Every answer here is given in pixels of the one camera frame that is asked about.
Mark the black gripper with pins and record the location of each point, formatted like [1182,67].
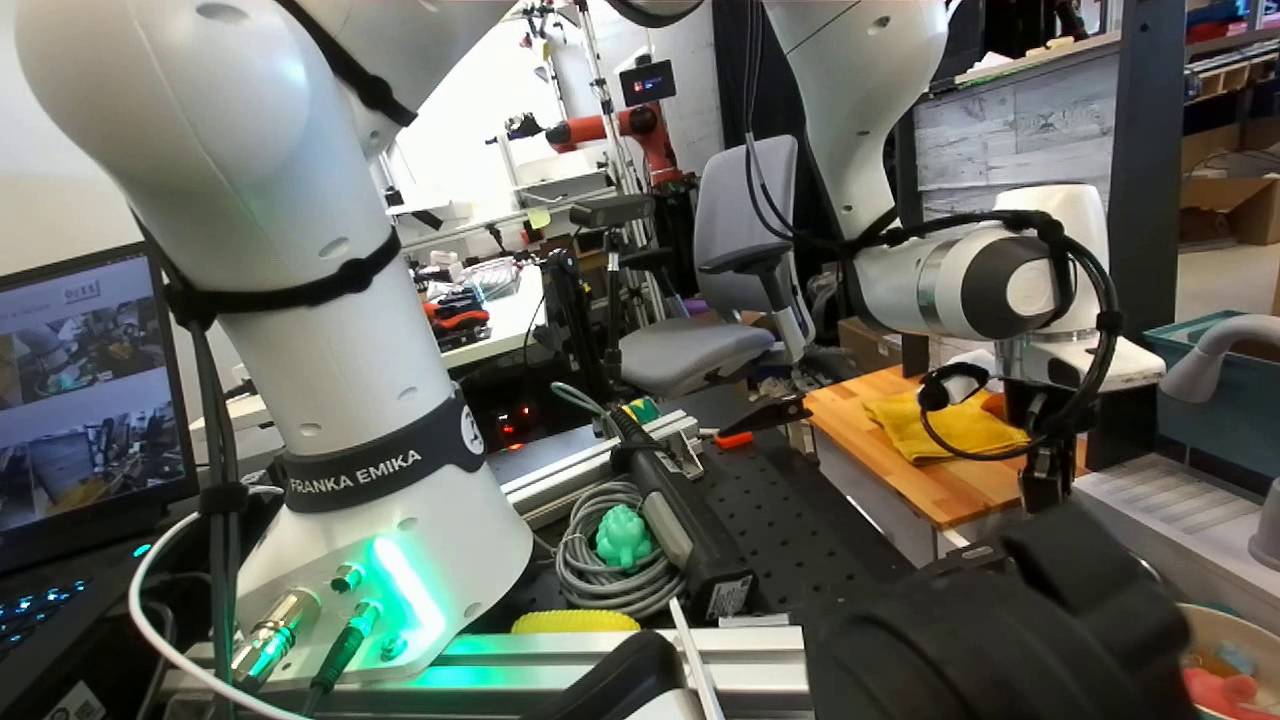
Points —
[1048,454]

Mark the yellow terry towel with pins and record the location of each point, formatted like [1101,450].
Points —
[935,432]

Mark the white Franka Panda arm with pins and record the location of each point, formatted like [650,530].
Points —
[335,332]

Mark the grey toy faucet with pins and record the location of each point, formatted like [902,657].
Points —
[1201,362]

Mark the large teal bin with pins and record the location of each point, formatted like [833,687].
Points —
[1243,413]

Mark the white teal bowl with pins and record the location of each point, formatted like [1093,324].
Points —
[1232,642]

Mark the black perforated breadboard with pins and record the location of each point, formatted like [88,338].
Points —
[786,520]

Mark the cardboard box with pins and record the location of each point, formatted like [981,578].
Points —
[1225,202]

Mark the grey office chair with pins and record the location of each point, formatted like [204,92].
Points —
[744,202]

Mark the green stop button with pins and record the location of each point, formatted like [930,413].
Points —
[621,538]

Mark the yellow flat object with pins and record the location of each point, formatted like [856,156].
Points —
[575,620]

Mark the black box red lights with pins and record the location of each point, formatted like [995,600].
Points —
[522,413]

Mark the white desk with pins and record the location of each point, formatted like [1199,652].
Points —
[501,332]

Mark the red background robot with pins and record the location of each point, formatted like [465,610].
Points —
[586,130]

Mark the black laptop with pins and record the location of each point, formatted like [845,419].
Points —
[81,403]

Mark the black camera housing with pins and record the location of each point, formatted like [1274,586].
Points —
[987,642]

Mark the black kitchen frame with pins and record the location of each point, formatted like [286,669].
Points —
[1146,132]

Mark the silver aluminium rail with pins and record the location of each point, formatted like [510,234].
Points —
[532,662]

